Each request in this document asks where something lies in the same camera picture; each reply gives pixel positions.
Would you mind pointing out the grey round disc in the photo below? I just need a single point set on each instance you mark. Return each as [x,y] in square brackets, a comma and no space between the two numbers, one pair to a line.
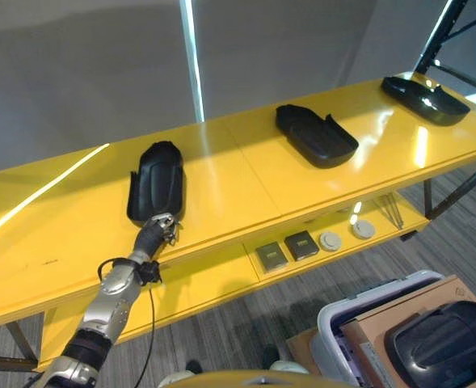
[363,229]
[330,241]

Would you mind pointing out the yellow metal shelf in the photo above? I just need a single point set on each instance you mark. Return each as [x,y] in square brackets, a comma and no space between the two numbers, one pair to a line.
[237,194]

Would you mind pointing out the black metal rack frame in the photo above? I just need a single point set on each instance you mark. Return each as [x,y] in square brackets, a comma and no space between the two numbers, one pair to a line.
[460,81]

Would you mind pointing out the dark square box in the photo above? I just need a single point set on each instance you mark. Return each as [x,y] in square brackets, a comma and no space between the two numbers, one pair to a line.
[271,256]
[300,246]

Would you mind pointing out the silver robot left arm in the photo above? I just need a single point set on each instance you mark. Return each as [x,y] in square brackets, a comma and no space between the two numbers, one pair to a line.
[100,315]

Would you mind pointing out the glossy black sole-shaped part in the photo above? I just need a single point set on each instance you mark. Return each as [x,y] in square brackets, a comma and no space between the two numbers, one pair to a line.
[425,99]

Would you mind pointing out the robot body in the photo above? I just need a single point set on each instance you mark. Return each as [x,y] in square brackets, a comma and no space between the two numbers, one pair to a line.
[237,376]

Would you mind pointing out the brown cardboard sheet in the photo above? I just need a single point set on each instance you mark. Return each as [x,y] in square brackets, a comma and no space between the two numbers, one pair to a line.
[387,323]

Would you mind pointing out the white plastic box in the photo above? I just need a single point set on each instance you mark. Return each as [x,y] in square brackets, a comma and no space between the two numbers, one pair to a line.
[342,323]

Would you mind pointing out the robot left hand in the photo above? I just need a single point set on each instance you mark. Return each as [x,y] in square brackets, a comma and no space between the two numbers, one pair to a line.
[152,234]

